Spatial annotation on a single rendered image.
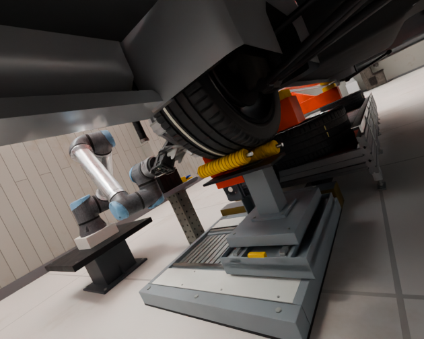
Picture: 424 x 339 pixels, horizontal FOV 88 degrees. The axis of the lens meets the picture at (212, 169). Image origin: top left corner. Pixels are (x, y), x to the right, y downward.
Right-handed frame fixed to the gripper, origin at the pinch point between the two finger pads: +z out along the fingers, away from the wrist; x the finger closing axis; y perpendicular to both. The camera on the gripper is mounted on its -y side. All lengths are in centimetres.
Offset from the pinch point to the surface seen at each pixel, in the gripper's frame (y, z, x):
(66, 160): -102, -317, 1
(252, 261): 37.0, 11.4, -31.6
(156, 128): -3.2, -3.9, 11.4
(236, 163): 5.2, 15.0, -14.4
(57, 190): -53, -316, -7
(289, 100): -47, 24, -44
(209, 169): 4.5, 1.6, -13.4
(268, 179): 5.7, 18.5, -30.8
